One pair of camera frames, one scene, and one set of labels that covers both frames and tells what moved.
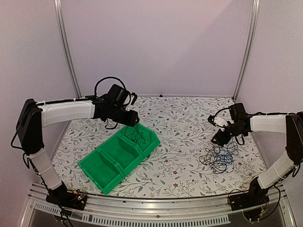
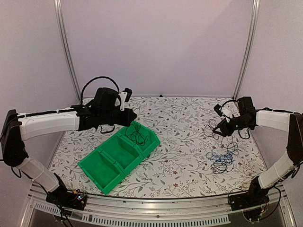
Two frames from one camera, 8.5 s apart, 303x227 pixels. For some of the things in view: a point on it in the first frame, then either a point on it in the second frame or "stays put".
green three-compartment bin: (107, 166) stays put
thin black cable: (207, 154) -> (209, 129)
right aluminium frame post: (253, 27) stays put
